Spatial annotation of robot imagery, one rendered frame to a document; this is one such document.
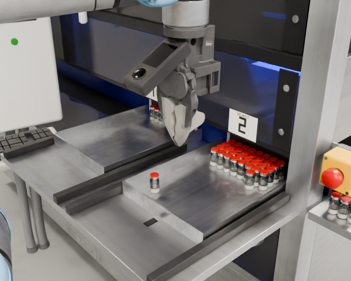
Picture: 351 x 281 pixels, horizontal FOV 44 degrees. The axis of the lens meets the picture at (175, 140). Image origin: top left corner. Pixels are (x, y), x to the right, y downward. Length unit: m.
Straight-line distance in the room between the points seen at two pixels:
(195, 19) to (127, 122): 0.75
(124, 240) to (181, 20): 0.44
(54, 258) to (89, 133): 1.04
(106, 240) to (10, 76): 0.82
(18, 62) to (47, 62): 0.10
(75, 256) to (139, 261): 1.41
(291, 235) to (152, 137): 0.49
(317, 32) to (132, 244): 0.54
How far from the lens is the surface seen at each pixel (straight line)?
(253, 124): 1.01
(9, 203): 2.72
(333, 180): 0.89
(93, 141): 1.27
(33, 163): 1.20
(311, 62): 0.89
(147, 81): 0.66
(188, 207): 0.97
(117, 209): 0.97
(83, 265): 2.18
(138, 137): 1.28
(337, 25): 0.86
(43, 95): 1.59
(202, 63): 0.73
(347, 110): 1.00
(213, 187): 1.04
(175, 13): 0.68
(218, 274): 1.33
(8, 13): 0.50
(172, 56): 0.68
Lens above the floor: 1.44
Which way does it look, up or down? 26 degrees down
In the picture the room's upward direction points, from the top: straight up
